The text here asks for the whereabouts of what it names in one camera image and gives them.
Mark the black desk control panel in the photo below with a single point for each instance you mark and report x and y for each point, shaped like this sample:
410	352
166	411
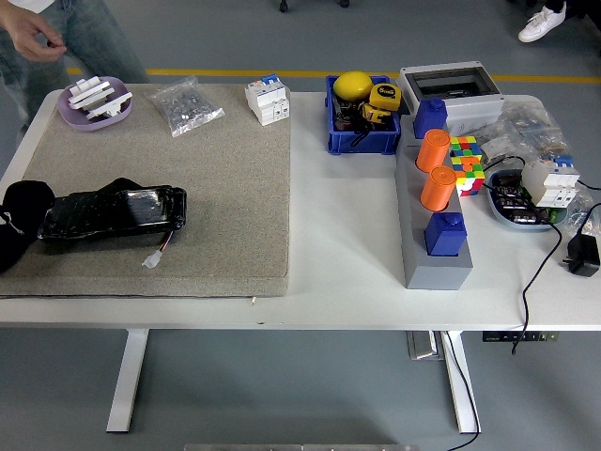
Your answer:
516	336

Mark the small clear plastic bag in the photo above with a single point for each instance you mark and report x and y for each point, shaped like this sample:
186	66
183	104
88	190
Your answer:
582	213

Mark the blue square block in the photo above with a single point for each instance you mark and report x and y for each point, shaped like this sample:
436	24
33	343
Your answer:
443	237
429	119

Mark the person's right forearm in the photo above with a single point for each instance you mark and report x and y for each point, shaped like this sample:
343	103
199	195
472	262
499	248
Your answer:
14	19

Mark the dark electronic parts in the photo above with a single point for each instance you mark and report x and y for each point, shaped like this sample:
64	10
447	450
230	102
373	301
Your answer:
509	202

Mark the colourful puzzle cube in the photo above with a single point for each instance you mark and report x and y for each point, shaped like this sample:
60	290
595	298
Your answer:
467	164

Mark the clear bag of screws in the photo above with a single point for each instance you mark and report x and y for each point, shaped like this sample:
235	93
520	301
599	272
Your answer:
185	108

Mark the yellow tape measure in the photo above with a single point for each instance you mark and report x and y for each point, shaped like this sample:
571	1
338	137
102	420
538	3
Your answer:
385	96

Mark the black rag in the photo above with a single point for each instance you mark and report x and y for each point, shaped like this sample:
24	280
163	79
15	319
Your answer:
26	202

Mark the white table leg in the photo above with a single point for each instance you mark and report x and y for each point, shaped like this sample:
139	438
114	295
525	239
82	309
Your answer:
127	385
462	399

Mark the white shoe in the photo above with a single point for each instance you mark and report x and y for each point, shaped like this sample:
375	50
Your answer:
540	23

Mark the black power adapter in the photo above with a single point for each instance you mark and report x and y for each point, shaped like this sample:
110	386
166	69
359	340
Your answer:
584	256

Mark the black glossy panel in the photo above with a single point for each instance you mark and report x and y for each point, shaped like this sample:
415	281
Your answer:
117	211

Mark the grey-brown mat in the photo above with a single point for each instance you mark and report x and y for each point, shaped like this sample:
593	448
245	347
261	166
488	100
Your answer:
211	188

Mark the person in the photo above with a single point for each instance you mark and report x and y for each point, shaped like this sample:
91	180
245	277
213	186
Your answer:
94	37

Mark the orange cylinder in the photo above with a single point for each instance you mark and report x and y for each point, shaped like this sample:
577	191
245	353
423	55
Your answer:
432	150
436	190

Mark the purple tray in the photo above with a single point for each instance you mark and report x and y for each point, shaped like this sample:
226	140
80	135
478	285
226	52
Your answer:
70	119

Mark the yellow dome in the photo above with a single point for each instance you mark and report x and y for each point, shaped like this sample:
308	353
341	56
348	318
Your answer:
352	85

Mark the blue plastic bin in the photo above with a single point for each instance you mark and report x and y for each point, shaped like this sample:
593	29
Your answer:
361	143

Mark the grey electrical enclosure box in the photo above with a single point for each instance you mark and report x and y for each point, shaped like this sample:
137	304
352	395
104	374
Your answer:
469	110

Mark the grey box under desk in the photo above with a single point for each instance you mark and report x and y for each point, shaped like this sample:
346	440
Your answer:
422	345

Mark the grey block holder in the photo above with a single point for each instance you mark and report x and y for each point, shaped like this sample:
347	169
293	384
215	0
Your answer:
434	275

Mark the light blue dish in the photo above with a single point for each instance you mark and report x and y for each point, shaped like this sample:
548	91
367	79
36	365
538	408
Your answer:
512	224

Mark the dark small tool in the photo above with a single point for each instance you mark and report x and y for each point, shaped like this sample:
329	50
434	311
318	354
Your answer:
346	117

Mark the person's right hand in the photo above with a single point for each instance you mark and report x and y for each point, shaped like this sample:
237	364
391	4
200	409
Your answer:
37	40

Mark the white circuit breaker blue switch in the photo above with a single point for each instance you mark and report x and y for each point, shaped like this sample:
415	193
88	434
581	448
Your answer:
547	183
265	101

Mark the large clear bag of parts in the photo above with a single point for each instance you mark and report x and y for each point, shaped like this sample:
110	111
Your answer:
526	122

